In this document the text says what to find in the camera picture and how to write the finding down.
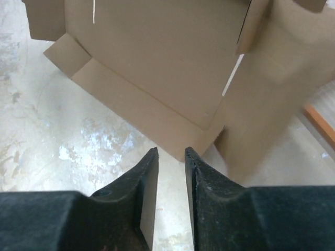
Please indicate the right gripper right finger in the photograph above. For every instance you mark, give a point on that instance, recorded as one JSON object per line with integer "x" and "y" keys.
{"x": 228, "y": 216}

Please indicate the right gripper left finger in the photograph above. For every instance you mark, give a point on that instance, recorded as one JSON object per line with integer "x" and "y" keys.
{"x": 119, "y": 216}

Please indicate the brown cardboard box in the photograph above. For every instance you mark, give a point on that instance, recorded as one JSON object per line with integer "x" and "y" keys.
{"x": 193, "y": 73}

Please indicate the wooden three-tier rack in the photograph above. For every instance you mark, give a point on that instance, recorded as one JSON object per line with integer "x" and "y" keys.
{"x": 320, "y": 124}

